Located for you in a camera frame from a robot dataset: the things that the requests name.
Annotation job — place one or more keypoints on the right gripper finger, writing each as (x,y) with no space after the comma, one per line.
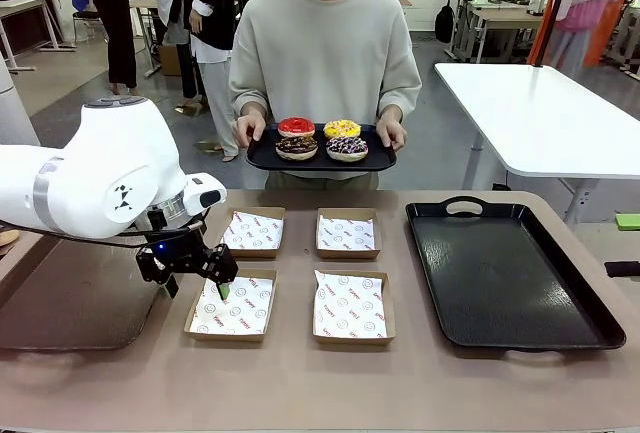
(622,268)
(627,221)

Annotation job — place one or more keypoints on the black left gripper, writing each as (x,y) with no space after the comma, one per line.
(175,250)

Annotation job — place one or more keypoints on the brown cardboard donut box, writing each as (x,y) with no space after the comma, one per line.
(250,254)
(347,254)
(355,341)
(225,338)

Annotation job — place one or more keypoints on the chocolate sprinkled donut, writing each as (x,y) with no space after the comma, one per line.
(296,147)

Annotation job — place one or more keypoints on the small black serving tray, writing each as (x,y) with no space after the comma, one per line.
(320,165)

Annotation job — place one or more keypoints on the red glazed donut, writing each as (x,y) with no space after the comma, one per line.
(296,127)

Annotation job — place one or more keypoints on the purple white sprinkled donut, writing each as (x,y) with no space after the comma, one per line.
(347,148)

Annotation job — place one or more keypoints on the yellow sprinkled donut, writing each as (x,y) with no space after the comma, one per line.
(342,129)

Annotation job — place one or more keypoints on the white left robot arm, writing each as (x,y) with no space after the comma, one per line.
(100,173)

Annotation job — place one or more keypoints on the person's left forearm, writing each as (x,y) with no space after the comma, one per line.
(397,95)

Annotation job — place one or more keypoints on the person's right forearm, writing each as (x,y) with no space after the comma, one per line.
(247,95)

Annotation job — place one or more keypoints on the person's right hand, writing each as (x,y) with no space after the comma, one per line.
(250,129)

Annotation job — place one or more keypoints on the person's left hand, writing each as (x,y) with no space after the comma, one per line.
(391,133)

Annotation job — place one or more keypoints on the large white table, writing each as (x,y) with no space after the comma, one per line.
(550,118)

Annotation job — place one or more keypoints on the tan flat object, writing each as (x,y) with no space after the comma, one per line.
(7,238)

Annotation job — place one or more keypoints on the cardboard box on floor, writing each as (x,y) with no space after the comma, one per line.
(170,60)

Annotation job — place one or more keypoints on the black slanted stand pole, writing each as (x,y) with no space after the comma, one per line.
(552,18)

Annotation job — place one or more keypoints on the mannequin pink top orange coat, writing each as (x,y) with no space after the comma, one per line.
(595,3)

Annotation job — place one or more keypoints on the background desk with robot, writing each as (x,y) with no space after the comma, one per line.
(505,20)

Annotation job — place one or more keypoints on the mannequin black vest beige trousers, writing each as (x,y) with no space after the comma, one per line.
(210,28)

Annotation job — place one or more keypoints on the person in light sweater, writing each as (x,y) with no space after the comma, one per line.
(325,53)

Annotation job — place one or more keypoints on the person grey top black trousers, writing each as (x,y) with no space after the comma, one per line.
(115,18)

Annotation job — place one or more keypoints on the black backpack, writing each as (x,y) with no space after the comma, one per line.
(444,25)

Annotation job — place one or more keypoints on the white desk with clothes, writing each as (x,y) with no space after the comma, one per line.
(30,0)

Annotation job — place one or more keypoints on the square mannequin base plate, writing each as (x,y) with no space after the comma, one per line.
(207,146)
(187,109)

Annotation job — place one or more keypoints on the white round pedestal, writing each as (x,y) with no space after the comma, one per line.
(12,113)

